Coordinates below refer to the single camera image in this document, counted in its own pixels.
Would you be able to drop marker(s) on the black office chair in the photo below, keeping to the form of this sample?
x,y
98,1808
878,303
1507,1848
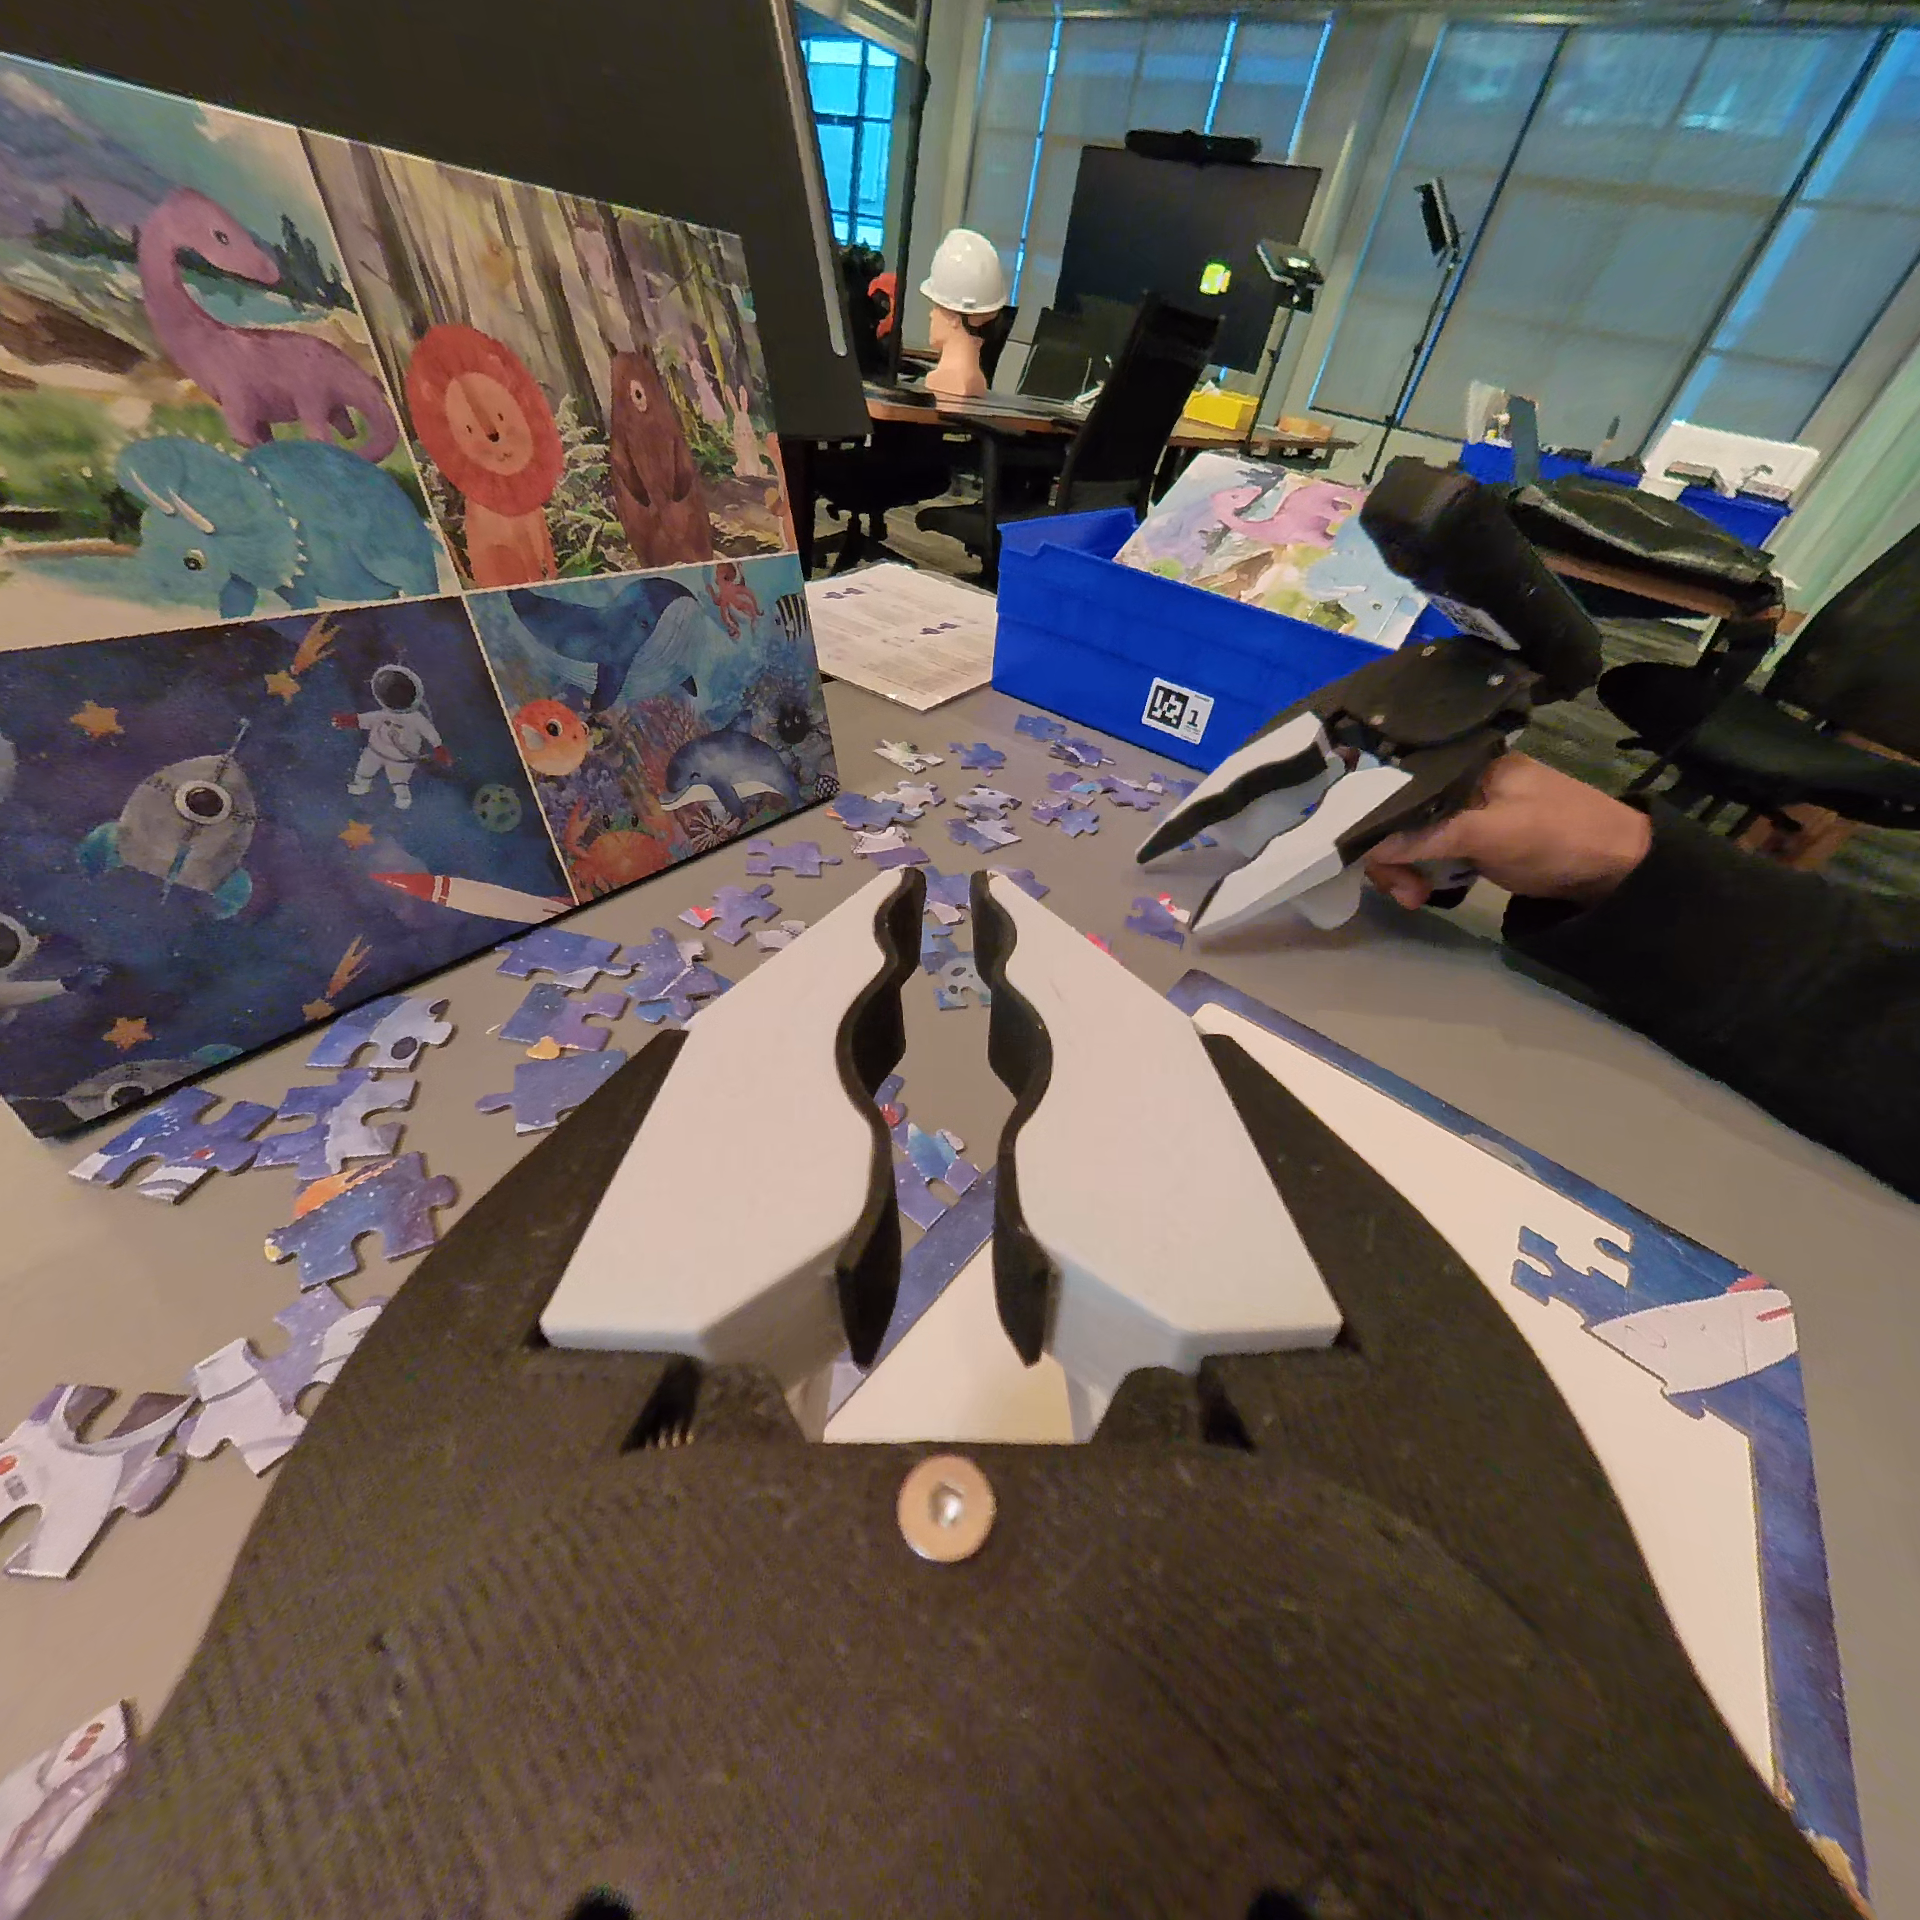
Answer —
x,y
1755,734
1141,405

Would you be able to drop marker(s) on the mannequin head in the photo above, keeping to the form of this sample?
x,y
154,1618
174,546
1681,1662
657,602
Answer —
x,y
959,352

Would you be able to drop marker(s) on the black computer monitor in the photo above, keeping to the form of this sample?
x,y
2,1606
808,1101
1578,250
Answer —
x,y
524,106

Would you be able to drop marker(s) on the black jacket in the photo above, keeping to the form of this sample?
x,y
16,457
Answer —
x,y
1651,541

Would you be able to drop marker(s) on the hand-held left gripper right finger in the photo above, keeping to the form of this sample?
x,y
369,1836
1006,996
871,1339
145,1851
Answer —
x,y
1169,1185

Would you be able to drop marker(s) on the laminated instruction sheet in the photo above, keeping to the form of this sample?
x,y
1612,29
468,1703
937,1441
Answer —
x,y
899,632

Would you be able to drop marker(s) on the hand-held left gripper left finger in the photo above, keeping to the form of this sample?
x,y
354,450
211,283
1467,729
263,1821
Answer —
x,y
712,1185

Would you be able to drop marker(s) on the scatter of purple puzzle pieces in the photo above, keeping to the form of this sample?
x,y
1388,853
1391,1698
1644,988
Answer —
x,y
368,1214

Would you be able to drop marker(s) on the blue framed puzzle tray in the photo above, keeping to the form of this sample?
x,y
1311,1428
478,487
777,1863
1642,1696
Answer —
x,y
1501,1244

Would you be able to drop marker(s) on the dinosaur puzzle board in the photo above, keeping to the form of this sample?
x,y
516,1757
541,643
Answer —
x,y
1274,524

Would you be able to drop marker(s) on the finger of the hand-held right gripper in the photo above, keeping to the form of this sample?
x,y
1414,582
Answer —
x,y
1270,757
1277,886

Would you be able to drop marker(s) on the white storage box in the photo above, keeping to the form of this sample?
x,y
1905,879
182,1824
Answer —
x,y
1726,457

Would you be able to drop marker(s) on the illustrated puzzle box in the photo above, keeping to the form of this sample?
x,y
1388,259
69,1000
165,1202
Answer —
x,y
453,450

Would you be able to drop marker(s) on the person's right hand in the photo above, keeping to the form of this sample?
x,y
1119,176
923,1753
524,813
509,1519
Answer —
x,y
1558,832

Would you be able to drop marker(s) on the small yellow box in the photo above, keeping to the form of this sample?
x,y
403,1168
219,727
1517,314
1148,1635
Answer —
x,y
1219,405

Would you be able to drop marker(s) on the tripod light stand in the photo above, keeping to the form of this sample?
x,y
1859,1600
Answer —
x,y
1437,216

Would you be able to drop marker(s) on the blue plastic bin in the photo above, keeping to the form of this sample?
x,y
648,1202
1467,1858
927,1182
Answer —
x,y
1080,643

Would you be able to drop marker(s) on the person's right forearm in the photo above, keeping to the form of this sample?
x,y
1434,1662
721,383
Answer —
x,y
1772,989

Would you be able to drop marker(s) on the small camera on stand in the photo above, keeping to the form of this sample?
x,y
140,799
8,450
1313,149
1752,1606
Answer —
x,y
1292,266

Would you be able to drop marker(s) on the large black display screen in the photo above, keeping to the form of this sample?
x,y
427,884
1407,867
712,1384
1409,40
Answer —
x,y
1141,238

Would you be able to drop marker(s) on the white hard hat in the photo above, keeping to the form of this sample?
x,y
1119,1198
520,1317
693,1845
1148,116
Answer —
x,y
966,269

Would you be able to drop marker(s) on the assembled rocket puzzle section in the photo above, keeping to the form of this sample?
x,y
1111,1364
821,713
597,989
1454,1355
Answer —
x,y
1696,1337

